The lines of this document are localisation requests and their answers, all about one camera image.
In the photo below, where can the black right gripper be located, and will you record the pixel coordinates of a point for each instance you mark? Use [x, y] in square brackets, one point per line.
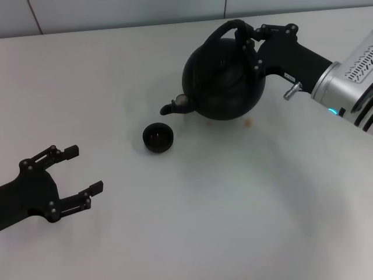
[285, 55]

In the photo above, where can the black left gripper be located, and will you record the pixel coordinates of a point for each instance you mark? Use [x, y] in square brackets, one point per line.
[32, 194]

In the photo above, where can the black round teapot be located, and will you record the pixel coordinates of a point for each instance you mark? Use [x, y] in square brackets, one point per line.
[221, 96]

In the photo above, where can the dark brown teacup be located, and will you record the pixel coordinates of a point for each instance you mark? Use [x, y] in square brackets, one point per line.
[157, 144]

